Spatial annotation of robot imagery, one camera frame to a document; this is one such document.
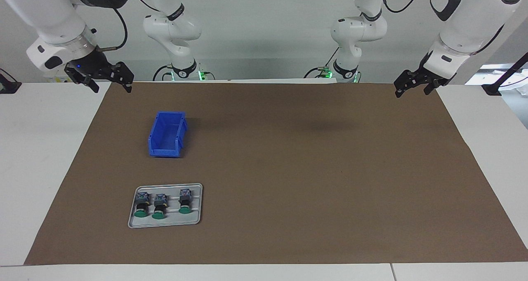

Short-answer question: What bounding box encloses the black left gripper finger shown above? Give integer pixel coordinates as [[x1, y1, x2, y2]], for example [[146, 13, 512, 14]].
[[394, 69, 422, 98], [423, 80, 446, 95]]

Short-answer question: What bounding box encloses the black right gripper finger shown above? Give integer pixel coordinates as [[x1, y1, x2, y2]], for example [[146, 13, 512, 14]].
[[65, 66, 100, 94], [108, 61, 135, 94]]

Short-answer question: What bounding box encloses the green push button switch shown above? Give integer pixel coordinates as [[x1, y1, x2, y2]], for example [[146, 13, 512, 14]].
[[151, 193, 169, 220], [134, 191, 151, 218], [178, 188, 194, 214]]

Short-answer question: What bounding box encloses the blue plastic bin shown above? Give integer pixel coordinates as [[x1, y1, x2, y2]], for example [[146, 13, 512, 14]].
[[148, 111, 188, 158]]

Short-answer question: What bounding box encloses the grey metal tray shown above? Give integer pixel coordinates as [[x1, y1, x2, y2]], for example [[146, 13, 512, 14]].
[[127, 183, 203, 229]]

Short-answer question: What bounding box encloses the brown paper mat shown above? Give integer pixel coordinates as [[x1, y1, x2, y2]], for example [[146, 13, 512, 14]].
[[24, 81, 528, 266]]

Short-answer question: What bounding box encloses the black base cable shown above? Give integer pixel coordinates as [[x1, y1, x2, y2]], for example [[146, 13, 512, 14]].
[[153, 64, 173, 82], [304, 47, 341, 78]]

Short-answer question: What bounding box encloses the black camera stand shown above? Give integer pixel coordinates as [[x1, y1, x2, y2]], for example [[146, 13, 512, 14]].
[[482, 52, 528, 96]]

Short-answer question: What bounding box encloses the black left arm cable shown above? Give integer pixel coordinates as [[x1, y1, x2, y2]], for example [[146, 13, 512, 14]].
[[377, 0, 506, 57]]

